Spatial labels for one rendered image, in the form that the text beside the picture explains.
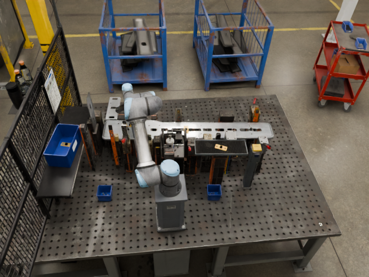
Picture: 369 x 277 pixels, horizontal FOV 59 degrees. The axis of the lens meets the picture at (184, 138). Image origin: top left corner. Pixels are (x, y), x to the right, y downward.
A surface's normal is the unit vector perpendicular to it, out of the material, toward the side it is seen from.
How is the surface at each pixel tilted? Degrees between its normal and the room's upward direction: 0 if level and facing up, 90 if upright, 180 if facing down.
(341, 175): 0
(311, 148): 0
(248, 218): 0
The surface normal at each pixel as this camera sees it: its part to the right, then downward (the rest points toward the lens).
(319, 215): 0.03, -0.69
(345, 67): -0.01, 0.73
